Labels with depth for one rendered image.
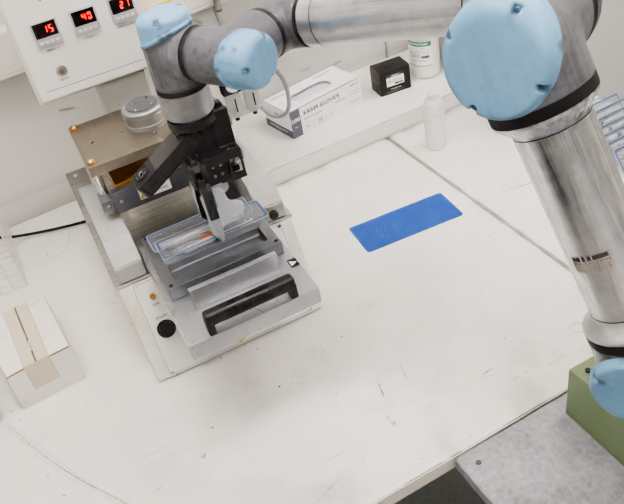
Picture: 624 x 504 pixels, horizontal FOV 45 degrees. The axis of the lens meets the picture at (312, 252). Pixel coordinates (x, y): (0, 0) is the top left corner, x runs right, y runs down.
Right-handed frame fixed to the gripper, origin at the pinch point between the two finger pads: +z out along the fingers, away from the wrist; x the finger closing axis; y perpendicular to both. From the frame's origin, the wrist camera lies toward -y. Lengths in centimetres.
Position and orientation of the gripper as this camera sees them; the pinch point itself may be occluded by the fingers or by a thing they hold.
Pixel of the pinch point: (210, 226)
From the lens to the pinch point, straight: 122.7
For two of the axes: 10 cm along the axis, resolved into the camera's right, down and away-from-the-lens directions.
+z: 1.6, 7.6, 6.2
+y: 8.9, -3.9, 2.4
